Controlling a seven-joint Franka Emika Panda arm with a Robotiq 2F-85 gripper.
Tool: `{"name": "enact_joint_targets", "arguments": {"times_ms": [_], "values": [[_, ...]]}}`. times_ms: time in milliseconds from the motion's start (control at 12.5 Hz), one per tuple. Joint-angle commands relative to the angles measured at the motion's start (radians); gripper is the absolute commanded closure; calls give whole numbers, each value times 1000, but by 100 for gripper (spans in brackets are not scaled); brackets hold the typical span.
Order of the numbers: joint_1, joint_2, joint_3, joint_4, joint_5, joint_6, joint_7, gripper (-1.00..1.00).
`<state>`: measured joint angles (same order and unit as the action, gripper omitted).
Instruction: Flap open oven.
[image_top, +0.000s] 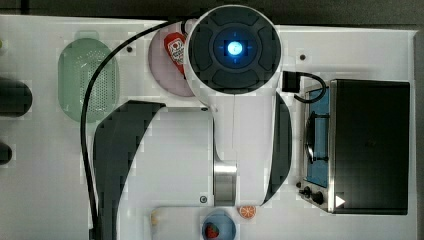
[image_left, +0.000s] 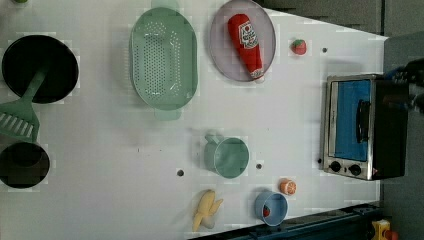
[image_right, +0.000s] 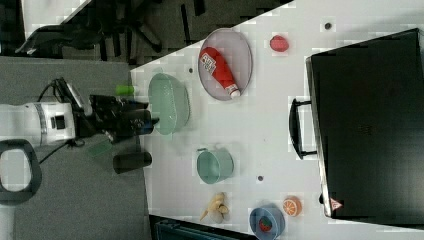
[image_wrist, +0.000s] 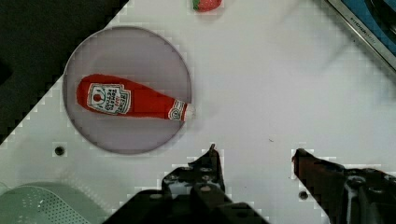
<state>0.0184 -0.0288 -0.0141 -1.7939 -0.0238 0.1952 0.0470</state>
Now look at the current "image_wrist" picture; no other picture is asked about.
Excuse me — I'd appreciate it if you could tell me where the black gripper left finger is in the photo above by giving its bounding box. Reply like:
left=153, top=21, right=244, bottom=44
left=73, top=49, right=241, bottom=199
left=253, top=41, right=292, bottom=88
left=162, top=144, right=225, bottom=199

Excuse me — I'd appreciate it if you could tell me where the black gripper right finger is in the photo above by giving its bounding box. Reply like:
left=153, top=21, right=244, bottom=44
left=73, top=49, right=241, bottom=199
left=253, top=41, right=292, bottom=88
left=291, top=148, right=396, bottom=224

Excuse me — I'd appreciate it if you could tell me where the black toaster oven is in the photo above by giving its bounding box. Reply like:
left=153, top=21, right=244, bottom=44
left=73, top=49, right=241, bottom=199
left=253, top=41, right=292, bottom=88
left=323, top=0, right=396, bottom=71

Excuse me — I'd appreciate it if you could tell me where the red plush ketchup bottle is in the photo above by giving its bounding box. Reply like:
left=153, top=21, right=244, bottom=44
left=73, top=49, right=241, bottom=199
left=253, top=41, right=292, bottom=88
left=76, top=74, right=195, bottom=121

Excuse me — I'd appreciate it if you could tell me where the grey round plate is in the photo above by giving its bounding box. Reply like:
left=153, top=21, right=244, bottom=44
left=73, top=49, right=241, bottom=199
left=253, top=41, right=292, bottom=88
left=63, top=26, right=192, bottom=154

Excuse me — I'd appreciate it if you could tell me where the green perforated colander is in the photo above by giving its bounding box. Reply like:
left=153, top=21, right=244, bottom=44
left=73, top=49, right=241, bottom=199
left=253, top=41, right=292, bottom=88
left=0, top=182, right=108, bottom=224

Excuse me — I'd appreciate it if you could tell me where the red plush strawberry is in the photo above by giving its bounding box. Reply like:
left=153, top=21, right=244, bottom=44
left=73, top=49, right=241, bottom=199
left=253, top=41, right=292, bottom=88
left=191, top=0, right=222, bottom=12

